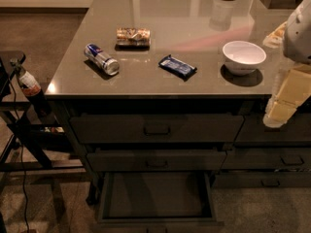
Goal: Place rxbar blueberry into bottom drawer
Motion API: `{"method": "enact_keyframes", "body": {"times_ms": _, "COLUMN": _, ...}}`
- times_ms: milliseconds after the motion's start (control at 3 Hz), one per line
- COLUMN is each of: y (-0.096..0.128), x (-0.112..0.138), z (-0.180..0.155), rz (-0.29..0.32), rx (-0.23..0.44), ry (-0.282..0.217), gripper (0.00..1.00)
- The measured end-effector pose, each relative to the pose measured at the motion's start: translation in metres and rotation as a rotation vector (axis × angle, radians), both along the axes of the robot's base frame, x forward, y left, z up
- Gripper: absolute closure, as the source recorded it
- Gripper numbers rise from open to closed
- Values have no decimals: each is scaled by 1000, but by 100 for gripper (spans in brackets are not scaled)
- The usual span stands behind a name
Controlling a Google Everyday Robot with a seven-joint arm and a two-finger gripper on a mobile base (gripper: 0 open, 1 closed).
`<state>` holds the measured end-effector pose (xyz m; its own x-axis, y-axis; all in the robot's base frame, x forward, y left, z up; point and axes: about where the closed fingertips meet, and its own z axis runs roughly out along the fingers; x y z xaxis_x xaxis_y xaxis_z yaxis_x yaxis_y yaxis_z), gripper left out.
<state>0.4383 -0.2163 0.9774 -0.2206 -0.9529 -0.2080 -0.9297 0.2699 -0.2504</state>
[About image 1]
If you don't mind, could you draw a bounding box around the middle left drawer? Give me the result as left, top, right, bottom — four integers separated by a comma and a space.
86, 149, 226, 171

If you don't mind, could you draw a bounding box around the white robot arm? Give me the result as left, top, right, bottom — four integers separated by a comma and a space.
262, 0, 311, 128

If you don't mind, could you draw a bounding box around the brown snack bar wrapper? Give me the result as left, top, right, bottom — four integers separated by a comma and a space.
117, 27, 151, 47

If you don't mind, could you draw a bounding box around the middle right drawer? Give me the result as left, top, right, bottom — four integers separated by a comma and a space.
222, 148, 311, 170

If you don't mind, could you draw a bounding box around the top left drawer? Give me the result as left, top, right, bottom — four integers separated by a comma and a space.
70, 114, 244, 144

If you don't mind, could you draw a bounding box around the dark counter cabinet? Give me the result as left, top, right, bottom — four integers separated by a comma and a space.
44, 0, 311, 233

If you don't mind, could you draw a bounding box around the black side stand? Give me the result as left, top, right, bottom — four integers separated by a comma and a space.
0, 50, 86, 192

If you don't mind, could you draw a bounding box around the open bottom drawer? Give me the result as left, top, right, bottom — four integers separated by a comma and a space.
92, 171, 224, 233

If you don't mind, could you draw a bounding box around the black cable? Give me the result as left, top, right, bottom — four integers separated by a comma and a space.
7, 78, 31, 233

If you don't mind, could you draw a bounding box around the red bull can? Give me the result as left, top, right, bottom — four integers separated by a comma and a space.
84, 44, 120, 76

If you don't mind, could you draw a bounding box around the blue rxbar blueberry wrapper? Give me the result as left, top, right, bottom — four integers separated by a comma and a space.
158, 55, 197, 80

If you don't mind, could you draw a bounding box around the cola bottle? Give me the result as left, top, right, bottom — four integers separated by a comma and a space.
10, 58, 52, 117

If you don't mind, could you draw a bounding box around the bottom right drawer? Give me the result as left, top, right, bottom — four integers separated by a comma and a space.
213, 172, 311, 188

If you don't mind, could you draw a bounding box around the white bowl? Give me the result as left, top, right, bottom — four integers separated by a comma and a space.
223, 41, 266, 76

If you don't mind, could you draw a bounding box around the snack bag on counter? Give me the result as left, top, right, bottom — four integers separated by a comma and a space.
262, 22, 287, 49

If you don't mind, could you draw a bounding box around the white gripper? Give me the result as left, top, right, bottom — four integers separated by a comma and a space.
262, 64, 311, 128

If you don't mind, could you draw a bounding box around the top right drawer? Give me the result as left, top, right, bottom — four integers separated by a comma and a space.
235, 114, 311, 147

